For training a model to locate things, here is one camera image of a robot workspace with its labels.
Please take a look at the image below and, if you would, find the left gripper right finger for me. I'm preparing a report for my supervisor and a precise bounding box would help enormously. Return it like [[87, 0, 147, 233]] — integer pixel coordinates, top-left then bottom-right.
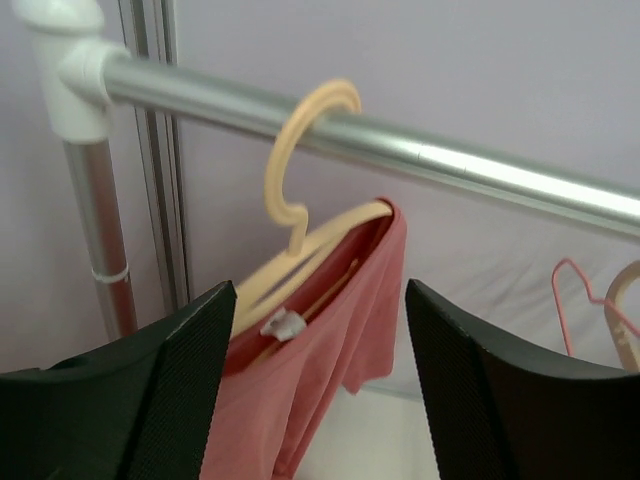
[[405, 279, 639, 479]]

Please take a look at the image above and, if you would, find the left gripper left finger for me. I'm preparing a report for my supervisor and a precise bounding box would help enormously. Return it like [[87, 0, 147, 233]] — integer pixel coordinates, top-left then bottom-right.
[[1, 281, 236, 479]]

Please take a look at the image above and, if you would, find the dusty red t shirt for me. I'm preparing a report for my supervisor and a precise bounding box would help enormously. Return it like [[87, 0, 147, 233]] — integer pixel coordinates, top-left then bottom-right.
[[200, 207, 407, 479]]

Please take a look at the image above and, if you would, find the beige hanger with teal shirt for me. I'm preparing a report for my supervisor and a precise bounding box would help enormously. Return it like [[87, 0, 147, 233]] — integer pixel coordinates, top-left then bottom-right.
[[604, 260, 639, 372]]

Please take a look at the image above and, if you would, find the beige hanger with red shirt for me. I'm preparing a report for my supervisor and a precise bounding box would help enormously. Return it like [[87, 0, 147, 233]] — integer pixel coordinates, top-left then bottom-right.
[[231, 79, 393, 338]]

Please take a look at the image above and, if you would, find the white metal clothes rack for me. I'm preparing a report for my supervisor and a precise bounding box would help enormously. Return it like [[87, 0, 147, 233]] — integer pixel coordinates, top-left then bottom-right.
[[13, 1, 639, 339]]

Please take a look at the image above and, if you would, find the left aluminium frame post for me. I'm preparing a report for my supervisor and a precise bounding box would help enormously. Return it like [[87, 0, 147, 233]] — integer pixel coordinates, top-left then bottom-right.
[[119, 0, 190, 313]]

